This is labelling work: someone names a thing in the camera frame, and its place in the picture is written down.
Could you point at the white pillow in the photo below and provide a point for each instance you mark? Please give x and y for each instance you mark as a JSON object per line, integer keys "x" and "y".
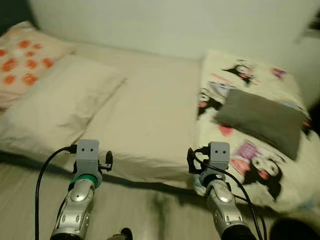
{"x": 55, "y": 105}

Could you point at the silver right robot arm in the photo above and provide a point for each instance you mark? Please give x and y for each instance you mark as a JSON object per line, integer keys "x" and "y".
{"x": 222, "y": 205}

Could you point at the pink pillow with orange print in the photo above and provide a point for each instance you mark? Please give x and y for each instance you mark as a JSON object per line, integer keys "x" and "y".
{"x": 25, "y": 60}

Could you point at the bed with cream sheet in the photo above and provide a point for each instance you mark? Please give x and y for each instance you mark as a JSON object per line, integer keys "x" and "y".
{"x": 150, "y": 115}

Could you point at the grey cushion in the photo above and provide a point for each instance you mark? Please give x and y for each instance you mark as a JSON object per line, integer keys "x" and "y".
{"x": 260, "y": 117}

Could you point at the cream cartoon print blanket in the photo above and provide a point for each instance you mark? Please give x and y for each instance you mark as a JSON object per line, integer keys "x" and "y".
{"x": 220, "y": 60}

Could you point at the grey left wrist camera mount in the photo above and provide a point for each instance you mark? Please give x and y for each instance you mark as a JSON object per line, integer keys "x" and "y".
{"x": 87, "y": 152}

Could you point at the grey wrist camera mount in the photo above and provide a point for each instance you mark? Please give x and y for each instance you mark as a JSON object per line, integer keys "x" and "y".
{"x": 87, "y": 152}
{"x": 219, "y": 152}

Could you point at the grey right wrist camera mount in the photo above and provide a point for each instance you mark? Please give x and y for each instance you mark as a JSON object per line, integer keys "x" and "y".
{"x": 219, "y": 152}

